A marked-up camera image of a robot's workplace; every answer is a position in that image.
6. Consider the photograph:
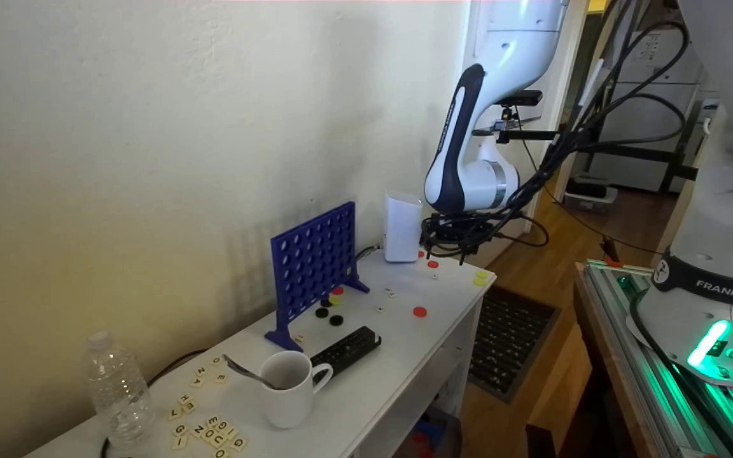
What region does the black floor mat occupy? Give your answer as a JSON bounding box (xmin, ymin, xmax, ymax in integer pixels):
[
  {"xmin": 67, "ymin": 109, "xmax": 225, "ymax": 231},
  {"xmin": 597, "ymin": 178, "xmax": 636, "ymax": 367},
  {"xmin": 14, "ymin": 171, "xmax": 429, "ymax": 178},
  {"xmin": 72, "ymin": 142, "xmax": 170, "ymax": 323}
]
[{"xmin": 469, "ymin": 288, "xmax": 555, "ymax": 403}]

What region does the black camera on mount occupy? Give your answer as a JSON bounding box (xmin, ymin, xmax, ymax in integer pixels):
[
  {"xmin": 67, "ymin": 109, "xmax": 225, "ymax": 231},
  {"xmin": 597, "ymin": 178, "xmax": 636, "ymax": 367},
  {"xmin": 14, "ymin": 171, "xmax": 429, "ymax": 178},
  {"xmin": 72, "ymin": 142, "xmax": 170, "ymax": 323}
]
[{"xmin": 497, "ymin": 89, "xmax": 543, "ymax": 106}]

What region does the clear plastic bottle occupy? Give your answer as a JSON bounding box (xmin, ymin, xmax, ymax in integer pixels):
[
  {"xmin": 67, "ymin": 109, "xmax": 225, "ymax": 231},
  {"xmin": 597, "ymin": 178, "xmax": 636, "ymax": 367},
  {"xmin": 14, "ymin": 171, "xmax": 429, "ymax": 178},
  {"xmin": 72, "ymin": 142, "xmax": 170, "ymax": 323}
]
[{"xmin": 84, "ymin": 333, "xmax": 156, "ymax": 458}]

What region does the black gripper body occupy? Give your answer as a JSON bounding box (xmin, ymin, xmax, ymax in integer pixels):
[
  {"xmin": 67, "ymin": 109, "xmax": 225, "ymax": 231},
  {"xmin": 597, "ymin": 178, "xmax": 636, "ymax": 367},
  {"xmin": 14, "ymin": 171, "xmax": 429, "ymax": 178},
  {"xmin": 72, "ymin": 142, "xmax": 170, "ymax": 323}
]
[{"xmin": 420, "ymin": 212, "xmax": 499, "ymax": 259}]

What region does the black remote control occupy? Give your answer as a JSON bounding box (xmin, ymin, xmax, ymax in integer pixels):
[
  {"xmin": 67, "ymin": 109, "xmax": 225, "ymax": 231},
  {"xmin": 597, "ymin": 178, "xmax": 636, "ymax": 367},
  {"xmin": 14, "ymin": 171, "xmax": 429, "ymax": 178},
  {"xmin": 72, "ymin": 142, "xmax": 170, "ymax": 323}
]
[{"xmin": 310, "ymin": 326, "xmax": 382, "ymax": 374}]

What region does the blue token holder grid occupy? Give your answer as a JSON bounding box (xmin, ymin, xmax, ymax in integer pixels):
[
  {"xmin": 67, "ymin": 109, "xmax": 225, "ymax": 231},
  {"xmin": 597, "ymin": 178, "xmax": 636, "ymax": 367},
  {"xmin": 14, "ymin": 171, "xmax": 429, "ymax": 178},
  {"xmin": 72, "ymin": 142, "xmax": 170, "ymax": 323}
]
[{"xmin": 266, "ymin": 201, "xmax": 368, "ymax": 348}]

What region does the metal spoon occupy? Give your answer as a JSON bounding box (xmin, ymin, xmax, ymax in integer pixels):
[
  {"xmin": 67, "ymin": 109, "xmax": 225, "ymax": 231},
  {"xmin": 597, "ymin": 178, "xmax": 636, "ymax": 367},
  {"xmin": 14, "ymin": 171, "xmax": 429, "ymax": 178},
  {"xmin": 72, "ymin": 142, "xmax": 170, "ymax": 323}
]
[{"xmin": 221, "ymin": 354, "xmax": 276, "ymax": 390}]

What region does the white mug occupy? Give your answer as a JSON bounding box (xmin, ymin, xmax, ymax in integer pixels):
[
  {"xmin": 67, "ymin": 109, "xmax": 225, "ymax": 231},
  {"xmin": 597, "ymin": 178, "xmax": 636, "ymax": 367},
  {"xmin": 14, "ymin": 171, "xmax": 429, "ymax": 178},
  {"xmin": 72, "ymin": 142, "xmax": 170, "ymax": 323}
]
[{"xmin": 262, "ymin": 351, "xmax": 333, "ymax": 431}]

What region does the red token on table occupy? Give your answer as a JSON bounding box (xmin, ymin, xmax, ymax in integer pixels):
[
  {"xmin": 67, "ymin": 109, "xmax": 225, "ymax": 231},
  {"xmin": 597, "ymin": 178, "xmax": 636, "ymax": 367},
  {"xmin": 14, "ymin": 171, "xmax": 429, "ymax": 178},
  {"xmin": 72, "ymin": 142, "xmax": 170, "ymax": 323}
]
[{"xmin": 412, "ymin": 306, "xmax": 429, "ymax": 318}]

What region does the white speaker box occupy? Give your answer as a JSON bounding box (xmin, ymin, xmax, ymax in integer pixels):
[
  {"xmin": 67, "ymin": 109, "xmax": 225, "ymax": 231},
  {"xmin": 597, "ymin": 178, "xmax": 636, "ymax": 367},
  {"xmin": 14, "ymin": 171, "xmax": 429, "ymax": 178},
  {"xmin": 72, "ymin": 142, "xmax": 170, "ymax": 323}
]
[{"xmin": 385, "ymin": 194, "xmax": 424, "ymax": 265}]

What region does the yellow token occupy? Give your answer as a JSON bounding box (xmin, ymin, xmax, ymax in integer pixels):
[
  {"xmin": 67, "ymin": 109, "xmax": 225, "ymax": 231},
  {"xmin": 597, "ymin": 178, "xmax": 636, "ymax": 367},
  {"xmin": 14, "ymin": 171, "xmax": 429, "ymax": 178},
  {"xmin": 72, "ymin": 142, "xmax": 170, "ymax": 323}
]
[{"xmin": 471, "ymin": 269, "xmax": 494, "ymax": 288}]

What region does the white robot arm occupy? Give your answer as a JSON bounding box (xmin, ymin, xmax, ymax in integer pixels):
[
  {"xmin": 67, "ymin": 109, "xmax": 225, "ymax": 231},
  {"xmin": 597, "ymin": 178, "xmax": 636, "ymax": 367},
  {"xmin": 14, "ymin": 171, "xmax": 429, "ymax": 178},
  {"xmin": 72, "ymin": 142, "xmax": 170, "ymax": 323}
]
[{"xmin": 424, "ymin": 0, "xmax": 733, "ymax": 388}]

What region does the black cable bundle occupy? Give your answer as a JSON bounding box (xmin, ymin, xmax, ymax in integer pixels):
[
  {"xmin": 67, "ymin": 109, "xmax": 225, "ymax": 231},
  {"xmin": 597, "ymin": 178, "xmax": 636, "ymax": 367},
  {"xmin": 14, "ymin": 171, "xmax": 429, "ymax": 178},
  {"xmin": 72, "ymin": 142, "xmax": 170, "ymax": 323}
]
[{"xmin": 503, "ymin": 0, "xmax": 707, "ymax": 231}]

